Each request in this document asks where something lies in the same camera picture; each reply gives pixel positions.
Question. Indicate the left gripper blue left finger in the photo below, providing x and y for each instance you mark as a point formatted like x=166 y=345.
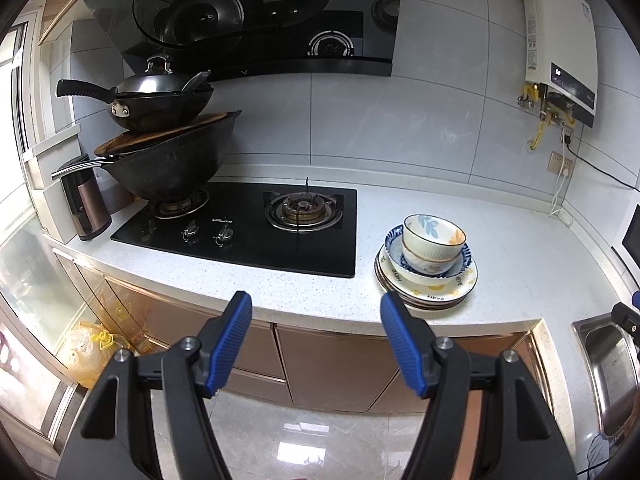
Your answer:
x=113 y=437

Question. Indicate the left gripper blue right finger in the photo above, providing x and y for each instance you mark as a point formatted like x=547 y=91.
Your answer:
x=518 y=436

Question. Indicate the bear plate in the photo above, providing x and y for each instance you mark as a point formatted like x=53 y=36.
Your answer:
x=438 y=290
x=428 y=297

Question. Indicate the small cream bowl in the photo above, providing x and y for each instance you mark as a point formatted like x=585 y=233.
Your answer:
x=430 y=267

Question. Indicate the white bowl with leaf pattern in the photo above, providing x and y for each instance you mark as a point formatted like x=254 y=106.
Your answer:
x=432 y=238

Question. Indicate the blue patterned bowl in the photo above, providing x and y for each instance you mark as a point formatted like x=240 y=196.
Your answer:
x=393 y=244

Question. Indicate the white plate with mandala centre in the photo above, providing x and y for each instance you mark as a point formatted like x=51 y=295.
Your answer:
x=413 y=302

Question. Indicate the steel sink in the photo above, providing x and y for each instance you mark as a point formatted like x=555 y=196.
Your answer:
x=613 y=366

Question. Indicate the microwave oven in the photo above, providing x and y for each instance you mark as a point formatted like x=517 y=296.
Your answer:
x=627 y=241

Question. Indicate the yellow plastic bag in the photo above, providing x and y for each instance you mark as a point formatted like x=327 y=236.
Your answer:
x=86 y=350

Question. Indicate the brown lower cabinets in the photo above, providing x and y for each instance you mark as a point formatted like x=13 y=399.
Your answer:
x=290 y=366

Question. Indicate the brown knife block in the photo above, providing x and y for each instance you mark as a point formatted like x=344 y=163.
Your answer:
x=89 y=214

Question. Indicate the white gas water heater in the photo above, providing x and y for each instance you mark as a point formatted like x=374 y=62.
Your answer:
x=562 y=57

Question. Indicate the large black wok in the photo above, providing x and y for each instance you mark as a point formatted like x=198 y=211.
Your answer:
x=169 y=171

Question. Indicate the black gas stove top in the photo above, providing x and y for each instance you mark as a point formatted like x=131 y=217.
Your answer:
x=295 y=228

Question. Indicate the wooden wok lid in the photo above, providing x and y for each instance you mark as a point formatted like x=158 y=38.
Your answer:
x=130 y=141

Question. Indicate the small black wok with lid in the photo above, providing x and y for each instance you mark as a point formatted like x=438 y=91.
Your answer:
x=159 y=99

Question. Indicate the black range hood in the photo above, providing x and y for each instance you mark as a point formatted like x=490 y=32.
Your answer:
x=247 y=38

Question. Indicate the wall power socket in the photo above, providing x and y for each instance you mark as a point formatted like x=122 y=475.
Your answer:
x=560 y=165

